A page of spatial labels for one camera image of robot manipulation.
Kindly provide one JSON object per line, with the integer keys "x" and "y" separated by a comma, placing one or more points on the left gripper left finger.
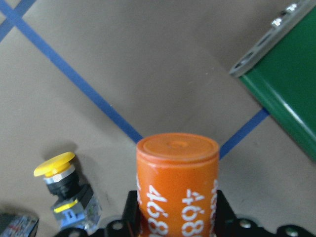
{"x": 131, "y": 216}

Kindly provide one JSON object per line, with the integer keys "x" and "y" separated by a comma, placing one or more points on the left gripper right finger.
{"x": 225, "y": 217}

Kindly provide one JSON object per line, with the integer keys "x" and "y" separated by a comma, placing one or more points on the yellow push button switch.
{"x": 76, "y": 205}

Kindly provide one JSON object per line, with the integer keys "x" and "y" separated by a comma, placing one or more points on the orange cylinder with white digits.
{"x": 177, "y": 183}

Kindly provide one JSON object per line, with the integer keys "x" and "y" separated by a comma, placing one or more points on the green conveyor belt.
{"x": 280, "y": 72}

